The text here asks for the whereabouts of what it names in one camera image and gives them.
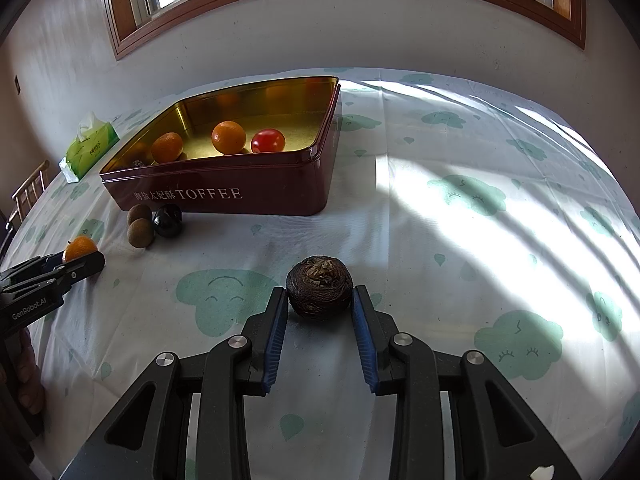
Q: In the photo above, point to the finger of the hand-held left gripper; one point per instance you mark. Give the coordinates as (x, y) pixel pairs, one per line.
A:
(35, 266)
(80, 270)

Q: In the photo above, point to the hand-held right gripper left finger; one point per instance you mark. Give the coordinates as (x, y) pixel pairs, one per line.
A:
(277, 340)

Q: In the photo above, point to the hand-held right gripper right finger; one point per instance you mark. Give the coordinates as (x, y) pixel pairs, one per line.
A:
(362, 340)

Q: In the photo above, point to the small brown fruit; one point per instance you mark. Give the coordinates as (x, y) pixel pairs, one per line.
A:
(139, 213)
(140, 234)

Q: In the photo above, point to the dark plum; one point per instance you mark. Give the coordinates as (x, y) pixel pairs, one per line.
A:
(168, 222)

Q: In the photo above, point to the red tin box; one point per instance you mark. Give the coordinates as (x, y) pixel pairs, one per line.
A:
(225, 192)

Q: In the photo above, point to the red tomato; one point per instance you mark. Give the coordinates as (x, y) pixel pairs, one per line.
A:
(268, 140)

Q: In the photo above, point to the yellowish orange mandarin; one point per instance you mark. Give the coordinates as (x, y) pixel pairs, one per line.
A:
(229, 137)

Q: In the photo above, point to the person's left hand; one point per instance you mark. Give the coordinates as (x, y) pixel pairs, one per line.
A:
(30, 380)

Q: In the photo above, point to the wooden chair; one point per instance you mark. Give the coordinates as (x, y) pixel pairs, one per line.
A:
(30, 185)

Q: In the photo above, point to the cloud print tablecloth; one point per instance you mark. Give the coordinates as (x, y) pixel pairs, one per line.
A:
(450, 270)

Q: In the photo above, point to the green tissue box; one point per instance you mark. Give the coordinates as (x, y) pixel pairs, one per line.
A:
(90, 152)

